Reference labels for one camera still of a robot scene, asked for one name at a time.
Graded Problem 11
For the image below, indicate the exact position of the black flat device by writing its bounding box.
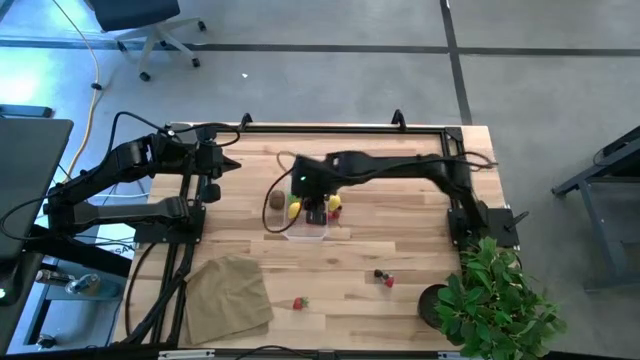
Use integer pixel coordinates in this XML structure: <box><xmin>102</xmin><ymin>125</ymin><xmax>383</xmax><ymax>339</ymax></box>
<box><xmin>0</xmin><ymin>103</ymin><xmax>55</xmax><ymax>119</ymax></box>

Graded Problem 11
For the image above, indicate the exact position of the black plant pot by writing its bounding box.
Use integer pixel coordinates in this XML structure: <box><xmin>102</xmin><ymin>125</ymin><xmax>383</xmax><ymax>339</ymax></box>
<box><xmin>416</xmin><ymin>283</ymin><xmax>451</xmax><ymax>330</ymax></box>

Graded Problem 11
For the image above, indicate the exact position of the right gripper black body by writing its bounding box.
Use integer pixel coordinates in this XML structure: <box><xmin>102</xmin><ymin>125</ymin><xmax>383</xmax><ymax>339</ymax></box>
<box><xmin>291</xmin><ymin>154</ymin><xmax>335</xmax><ymax>211</ymax></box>

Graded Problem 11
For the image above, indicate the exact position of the clear plastic bottle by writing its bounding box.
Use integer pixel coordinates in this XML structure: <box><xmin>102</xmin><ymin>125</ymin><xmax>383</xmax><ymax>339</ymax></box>
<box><xmin>63</xmin><ymin>272</ymin><xmax>102</xmax><ymax>296</ymax></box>
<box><xmin>33</xmin><ymin>268</ymin><xmax>76</xmax><ymax>287</ymax></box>

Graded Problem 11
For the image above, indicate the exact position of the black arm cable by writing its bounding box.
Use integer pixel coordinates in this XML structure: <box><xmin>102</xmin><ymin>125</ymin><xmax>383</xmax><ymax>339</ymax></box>
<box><xmin>107</xmin><ymin>110</ymin><xmax>242</xmax><ymax>151</ymax></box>
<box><xmin>262</xmin><ymin>149</ymin><xmax>301</xmax><ymax>235</ymax></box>

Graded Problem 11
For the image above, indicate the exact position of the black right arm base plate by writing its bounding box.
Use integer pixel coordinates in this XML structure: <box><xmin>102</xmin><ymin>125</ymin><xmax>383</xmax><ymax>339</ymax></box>
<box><xmin>447</xmin><ymin>207</ymin><xmax>530</xmax><ymax>250</ymax></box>

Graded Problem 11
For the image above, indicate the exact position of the olive green cloth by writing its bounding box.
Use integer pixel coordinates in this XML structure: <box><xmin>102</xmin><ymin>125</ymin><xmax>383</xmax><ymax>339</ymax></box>
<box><xmin>183</xmin><ymin>255</ymin><xmax>275</xmax><ymax>347</ymax></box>

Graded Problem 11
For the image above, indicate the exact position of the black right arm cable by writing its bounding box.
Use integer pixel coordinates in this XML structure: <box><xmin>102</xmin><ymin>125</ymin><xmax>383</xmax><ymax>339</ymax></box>
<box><xmin>262</xmin><ymin>149</ymin><xmax>301</xmax><ymax>235</ymax></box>

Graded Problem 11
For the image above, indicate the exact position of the dark grey desk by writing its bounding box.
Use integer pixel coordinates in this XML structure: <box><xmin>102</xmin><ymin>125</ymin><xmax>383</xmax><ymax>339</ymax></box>
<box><xmin>0</xmin><ymin>117</ymin><xmax>75</xmax><ymax>354</ymax></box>

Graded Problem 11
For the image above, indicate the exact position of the yellow cable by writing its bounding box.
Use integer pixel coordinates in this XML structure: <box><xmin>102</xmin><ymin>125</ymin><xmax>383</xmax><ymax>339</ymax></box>
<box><xmin>51</xmin><ymin>0</ymin><xmax>102</xmax><ymax>184</ymax></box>

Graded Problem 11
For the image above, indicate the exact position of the clear plastic tupperware container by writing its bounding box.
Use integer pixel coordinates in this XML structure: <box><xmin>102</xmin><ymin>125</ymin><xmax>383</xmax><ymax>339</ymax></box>
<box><xmin>277</xmin><ymin>175</ymin><xmax>330</xmax><ymax>244</ymax></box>

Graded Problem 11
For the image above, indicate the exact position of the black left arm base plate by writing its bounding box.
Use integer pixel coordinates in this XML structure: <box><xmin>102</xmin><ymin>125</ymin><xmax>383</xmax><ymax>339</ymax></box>
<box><xmin>133</xmin><ymin>204</ymin><xmax>207</xmax><ymax>245</ymax></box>

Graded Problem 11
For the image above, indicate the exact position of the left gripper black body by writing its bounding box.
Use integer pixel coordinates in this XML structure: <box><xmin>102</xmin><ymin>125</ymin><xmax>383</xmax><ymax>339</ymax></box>
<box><xmin>193</xmin><ymin>141</ymin><xmax>227</xmax><ymax>180</ymax></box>

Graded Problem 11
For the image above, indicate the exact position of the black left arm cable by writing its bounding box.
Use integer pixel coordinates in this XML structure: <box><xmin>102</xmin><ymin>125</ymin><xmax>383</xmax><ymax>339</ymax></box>
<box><xmin>107</xmin><ymin>110</ymin><xmax>242</xmax><ymax>151</ymax></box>

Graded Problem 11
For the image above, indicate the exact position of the green leafy plant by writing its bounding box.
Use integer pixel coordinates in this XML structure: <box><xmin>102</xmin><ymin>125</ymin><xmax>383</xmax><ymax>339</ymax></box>
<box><xmin>433</xmin><ymin>236</ymin><xmax>570</xmax><ymax>360</ymax></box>

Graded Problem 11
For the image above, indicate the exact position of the white printed sheet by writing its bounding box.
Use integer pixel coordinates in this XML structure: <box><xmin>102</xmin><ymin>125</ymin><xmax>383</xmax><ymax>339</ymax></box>
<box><xmin>94</xmin><ymin>222</ymin><xmax>139</xmax><ymax>261</ymax></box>

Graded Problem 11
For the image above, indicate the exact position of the grey metal stand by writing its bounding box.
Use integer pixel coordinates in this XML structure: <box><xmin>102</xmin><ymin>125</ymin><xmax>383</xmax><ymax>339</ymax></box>
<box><xmin>551</xmin><ymin>124</ymin><xmax>640</xmax><ymax>294</ymax></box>

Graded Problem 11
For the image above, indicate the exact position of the dark office chair white base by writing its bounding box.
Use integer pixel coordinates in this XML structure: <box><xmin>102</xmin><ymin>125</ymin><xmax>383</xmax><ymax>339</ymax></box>
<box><xmin>83</xmin><ymin>0</ymin><xmax>208</xmax><ymax>83</ymax></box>

